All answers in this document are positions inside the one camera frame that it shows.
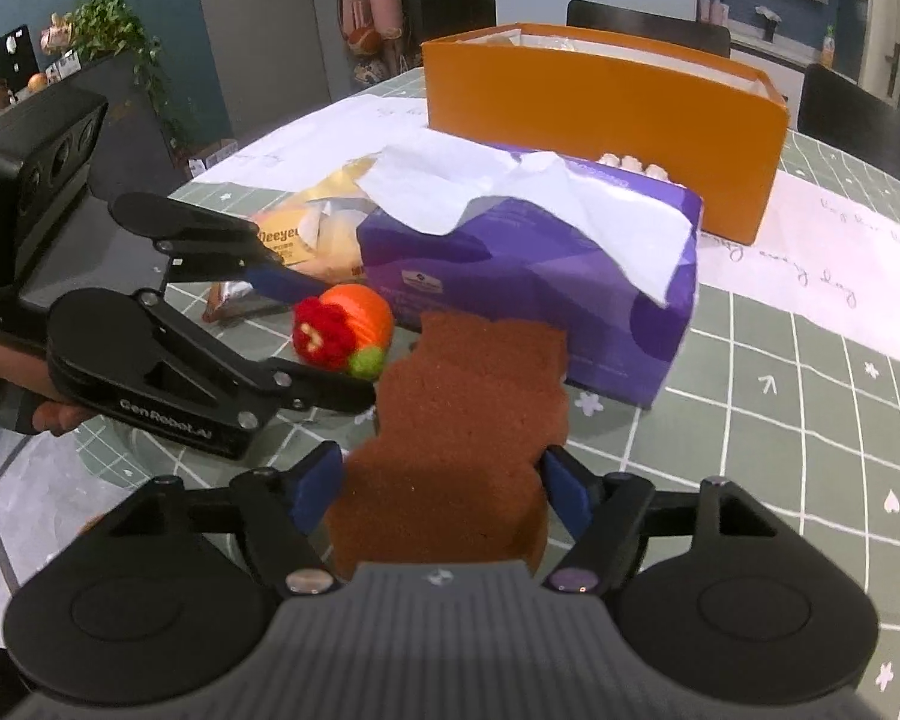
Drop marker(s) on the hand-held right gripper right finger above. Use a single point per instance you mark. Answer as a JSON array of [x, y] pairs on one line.
[[570, 493]]

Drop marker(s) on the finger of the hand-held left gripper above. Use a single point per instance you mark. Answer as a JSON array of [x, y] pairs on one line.
[[322, 392], [289, 283]]

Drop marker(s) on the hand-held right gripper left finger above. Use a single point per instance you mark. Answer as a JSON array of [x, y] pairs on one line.
[[315, 485]]

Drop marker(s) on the yellow snack packet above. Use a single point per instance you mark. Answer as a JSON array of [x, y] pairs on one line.
[[330, 240]]

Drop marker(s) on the orange knitted toy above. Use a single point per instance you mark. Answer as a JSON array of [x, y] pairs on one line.
[[360, 319]]

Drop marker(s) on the brown bear-shaped sponge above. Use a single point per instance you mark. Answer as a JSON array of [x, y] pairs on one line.
[[457, 450]]

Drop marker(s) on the pink white knitted doll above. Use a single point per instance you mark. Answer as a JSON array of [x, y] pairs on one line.
[[630, 163]]

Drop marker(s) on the orange cardboard box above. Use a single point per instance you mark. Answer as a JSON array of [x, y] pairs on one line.
[[592, 112]]

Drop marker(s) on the person's left hand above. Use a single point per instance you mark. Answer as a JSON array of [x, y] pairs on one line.
[[7, 364]]

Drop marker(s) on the green potted plant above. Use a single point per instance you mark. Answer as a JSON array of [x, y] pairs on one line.
[[112, 22]]

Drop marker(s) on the purple tissue box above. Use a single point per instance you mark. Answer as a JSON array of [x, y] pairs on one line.
[[510, 270]]

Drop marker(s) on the hanging pink bags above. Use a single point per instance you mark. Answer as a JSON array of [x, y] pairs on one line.
[[367, 22]]

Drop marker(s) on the dark tall cabinet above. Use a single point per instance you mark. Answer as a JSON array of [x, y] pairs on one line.
[[450, 22]]

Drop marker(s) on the white paper sheet with writing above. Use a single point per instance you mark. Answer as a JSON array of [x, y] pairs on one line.
[[795, 270]]

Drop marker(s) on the black chair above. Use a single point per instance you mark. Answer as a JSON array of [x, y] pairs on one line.
[[862, 127], [645, 24]]

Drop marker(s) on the white vanity cabinet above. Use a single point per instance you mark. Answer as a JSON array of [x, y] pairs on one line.
[[787, 75]]

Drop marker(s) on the pink bottle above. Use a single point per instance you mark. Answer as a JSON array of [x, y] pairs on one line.
[[706, 4], [720, 12]]

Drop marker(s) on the black vase with tissue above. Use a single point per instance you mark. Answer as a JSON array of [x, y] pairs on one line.
[[766, 24]]

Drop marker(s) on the orange drink bottle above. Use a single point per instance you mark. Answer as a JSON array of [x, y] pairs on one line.
[[828, 49]]

